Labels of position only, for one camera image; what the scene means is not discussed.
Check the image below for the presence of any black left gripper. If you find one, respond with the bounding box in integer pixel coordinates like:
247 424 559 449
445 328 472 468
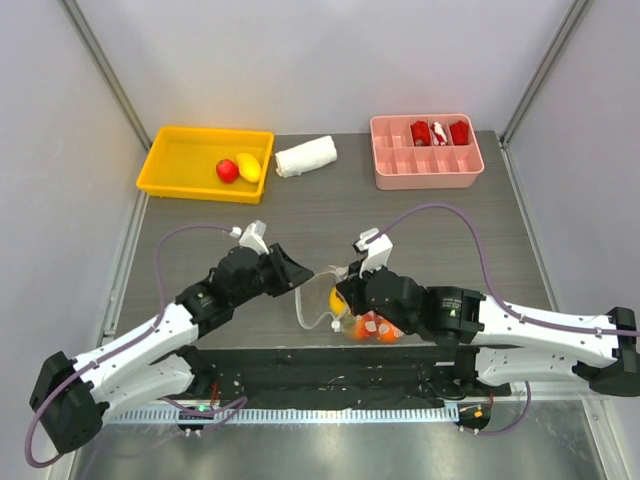
232 243 314 307

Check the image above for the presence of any clear zip top bag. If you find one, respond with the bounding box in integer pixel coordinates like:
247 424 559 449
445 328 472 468
294 265 390 342

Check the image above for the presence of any yellow fake mango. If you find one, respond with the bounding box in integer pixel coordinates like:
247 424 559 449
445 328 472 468
236 153 262 184

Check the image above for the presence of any red fake tomato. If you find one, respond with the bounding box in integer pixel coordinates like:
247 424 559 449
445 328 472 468
216 159 240 184

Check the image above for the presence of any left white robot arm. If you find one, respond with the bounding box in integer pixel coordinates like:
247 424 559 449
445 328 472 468
27 244 313 456

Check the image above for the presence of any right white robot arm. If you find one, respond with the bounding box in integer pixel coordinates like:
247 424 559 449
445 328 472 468
336 268 639 397

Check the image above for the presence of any yellow fake lemon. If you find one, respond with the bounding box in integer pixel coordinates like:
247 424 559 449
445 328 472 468
328 287 348 315

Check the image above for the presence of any rolled white towel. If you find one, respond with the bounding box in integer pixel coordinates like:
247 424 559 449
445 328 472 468
275 135 337 178

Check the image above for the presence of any pink divided organizer box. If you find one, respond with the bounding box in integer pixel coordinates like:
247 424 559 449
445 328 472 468
370 114 485 191

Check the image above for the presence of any yellow plastic tray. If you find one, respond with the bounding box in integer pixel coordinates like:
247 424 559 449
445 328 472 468
136 126 274 204

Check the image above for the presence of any red rolled cloth left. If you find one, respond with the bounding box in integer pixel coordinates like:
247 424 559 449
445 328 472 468
410 120 431 147

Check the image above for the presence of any red white rolled cloth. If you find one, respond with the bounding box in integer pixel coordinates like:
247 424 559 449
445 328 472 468
431 121 449 146

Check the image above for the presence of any red rolled cloth right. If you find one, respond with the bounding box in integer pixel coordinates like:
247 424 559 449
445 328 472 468
449 120 470 146

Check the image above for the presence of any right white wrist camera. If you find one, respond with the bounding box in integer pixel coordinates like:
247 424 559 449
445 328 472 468
353 228 393 278

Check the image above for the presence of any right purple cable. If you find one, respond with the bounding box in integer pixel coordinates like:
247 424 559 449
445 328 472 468
367 202 640 436

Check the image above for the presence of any purple cable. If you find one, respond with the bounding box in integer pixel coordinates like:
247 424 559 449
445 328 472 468
367 202 640 436
24 222 251 469

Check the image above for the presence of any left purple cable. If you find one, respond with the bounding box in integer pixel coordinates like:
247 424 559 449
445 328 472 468
24 222 251 469

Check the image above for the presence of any perforated metal cable rail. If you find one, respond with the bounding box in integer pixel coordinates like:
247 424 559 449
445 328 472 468
110 404 459 428

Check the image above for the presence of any grey aluminium corner rail right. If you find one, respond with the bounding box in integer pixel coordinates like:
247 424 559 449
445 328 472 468
499 0 594 149

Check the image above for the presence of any grey aluminium corner rail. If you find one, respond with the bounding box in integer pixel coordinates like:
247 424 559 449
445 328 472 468
499 0 594 149
58 0 152 151

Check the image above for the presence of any grey aluminium corner rail left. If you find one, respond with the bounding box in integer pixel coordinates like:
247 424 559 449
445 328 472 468
58 0 152 151

